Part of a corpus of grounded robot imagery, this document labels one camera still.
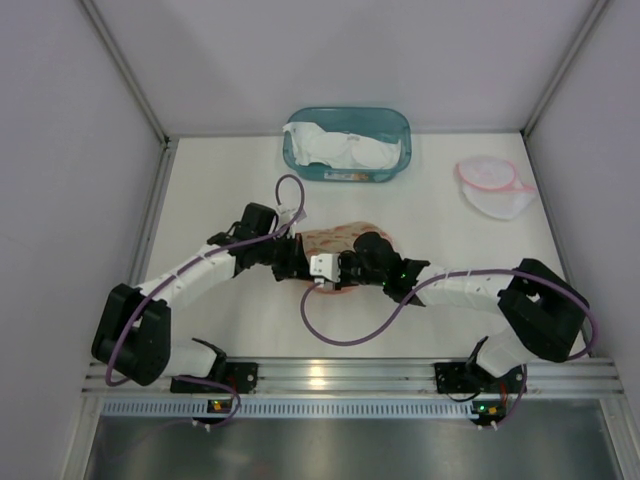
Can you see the right aluminium corner post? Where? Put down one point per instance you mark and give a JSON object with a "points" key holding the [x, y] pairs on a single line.
{"points": [[578, 42]]}

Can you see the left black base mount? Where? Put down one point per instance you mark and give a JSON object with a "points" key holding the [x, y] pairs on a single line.
{"points": [[240, 376]]}

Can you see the floral pink laundry bag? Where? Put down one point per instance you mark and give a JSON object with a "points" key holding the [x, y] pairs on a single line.
{"points": [[337, 239]]}

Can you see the white bra in bin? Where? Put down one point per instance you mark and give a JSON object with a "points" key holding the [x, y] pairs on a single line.
{"points": [[311, 144]]}

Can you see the left aluminium corner post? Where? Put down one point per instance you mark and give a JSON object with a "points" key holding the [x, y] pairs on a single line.
{"points": [[117, 56]]}

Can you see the teal plastic bin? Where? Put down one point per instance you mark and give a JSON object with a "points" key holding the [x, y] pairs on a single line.
{"points": [[382, 124]]}

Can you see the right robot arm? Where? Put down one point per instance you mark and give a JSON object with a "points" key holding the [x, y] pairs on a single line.
{"points": [[544, 315]]}

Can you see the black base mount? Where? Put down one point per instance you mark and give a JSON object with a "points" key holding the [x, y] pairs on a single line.
{"points": [[240, 376], [463, 378]]}

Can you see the aluminium front rail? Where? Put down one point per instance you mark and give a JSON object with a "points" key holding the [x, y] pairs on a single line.
{"points": [[592, 378]]}

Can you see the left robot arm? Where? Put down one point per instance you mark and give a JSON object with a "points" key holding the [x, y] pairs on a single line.
{"points": [[134, 337]]}

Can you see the small white mesh laundry bag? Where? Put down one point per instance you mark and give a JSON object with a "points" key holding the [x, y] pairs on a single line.
{"points": [[493, 186]]}

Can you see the aluminium corner post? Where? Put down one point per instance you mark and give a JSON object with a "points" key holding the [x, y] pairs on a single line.
{"points": [[117, 56], [578, 42]]}

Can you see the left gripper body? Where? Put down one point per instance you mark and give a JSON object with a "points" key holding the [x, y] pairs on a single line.
{"points": [[292, 257]]}

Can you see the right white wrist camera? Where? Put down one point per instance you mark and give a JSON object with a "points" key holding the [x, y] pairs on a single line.
{"points": [[324, 269]]}

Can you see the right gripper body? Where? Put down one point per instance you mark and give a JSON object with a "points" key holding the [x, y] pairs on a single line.
{"points": [[345, 270]]}

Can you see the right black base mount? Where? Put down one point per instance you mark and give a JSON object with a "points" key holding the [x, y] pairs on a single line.
{"points": [[463, 378]]}

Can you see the perforated cable duct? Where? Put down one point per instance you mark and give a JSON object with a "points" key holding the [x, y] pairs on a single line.
{"points": [[286, 408]]}

